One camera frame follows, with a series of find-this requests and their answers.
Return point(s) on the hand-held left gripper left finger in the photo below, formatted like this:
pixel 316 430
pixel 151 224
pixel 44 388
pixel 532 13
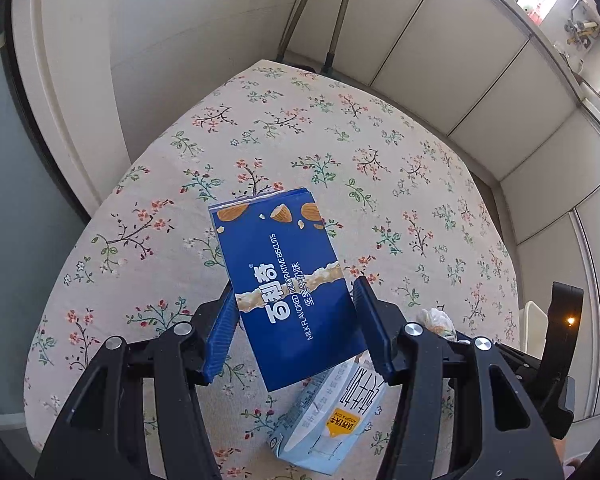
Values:
pixel 221 342

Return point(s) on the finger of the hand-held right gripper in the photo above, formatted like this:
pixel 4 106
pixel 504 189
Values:
pixel 525 366

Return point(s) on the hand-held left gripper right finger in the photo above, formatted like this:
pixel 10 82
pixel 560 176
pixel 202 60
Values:
pixel 375 332

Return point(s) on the white plastic bin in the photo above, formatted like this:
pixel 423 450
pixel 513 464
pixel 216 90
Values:
pixel 532 330

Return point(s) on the blue biscuit box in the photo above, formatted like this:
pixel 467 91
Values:
pixel 280 285

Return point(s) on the small crumpled tissue ball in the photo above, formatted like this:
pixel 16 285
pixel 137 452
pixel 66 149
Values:
pixel 435 321

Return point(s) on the milk carton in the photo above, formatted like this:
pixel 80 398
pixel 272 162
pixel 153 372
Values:
pixel 325 425

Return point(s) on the floral tablecloth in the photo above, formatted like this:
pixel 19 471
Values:
pixel 180 170

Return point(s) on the grey glass door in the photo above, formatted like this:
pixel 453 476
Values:
pixel 15 240

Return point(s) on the small metal fixture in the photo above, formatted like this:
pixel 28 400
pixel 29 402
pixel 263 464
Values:
pixel 582 30

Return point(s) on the wooden broom pole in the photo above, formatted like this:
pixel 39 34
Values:
pixel 300 10

